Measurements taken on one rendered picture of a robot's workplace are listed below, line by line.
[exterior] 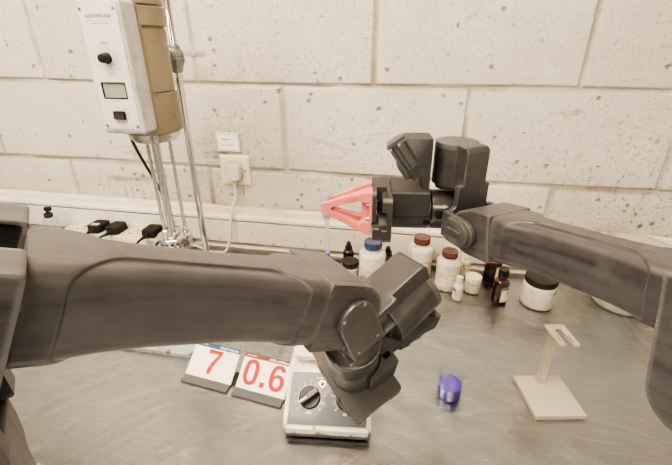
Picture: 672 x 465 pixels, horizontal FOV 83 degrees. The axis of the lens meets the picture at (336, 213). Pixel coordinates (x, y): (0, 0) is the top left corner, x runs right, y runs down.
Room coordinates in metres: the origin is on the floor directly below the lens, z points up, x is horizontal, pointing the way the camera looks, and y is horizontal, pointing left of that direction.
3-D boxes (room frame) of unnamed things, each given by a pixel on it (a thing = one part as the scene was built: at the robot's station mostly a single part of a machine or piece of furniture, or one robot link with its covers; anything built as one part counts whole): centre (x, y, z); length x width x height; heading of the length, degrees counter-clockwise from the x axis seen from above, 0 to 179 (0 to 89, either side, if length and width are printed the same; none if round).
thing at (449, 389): (0.46, -0.19, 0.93); 0.04 x 0.04 x 0.06
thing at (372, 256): (0.79, -0.09, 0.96); 0.06 x 0.06 x 0.11
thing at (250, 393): (0.47, 0.12, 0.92); 0.09 x 0.06 x 0.04; 73
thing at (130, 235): (0.99, 0.62, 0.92); 0.40 x 0.06 x 0.04; 80
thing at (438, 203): (0.50, -0.16, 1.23); 0.07 x 0.06 x 0.07; 86
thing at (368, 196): (0.52, -0.03, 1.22); 0.09 x 0.07 x 0.07; 86
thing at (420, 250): (0.82, -0.21, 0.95); 0.06 x 0.06 x 0.11
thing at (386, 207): (0.50, -0.10, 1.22); 0.10 x 0.07 x 0.07; 176
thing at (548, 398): (0.45, -0.35, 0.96); 0.08 x 0.08 x 0.13; 1
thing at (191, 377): (0.50, 0.22, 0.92); 0.09 x 0.06 x 0.04; 73
